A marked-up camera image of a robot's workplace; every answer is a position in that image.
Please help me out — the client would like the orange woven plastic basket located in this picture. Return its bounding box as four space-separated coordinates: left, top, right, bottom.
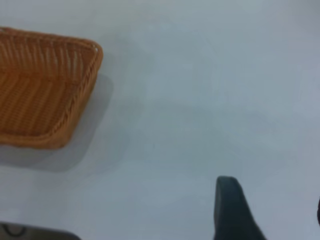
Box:
0 26 104 151

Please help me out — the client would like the black cable loop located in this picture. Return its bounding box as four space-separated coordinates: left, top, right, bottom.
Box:
0 222 27 237

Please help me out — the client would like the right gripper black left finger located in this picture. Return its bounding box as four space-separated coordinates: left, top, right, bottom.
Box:
213 175 268 240

